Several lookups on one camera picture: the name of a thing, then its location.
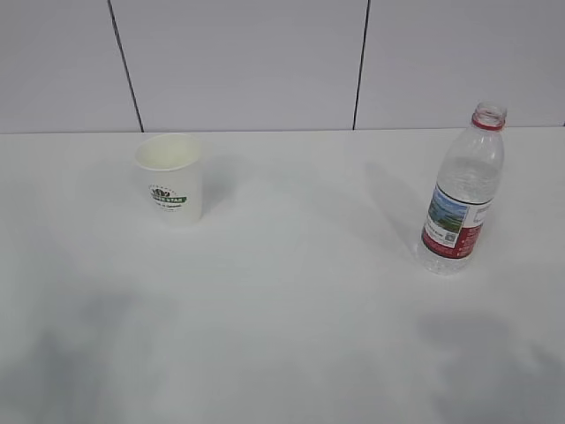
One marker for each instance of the white paper cup green logo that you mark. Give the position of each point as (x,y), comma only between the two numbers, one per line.
(170,169)

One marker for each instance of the clear plastic water bottle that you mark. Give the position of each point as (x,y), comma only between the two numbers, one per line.
(466,184)

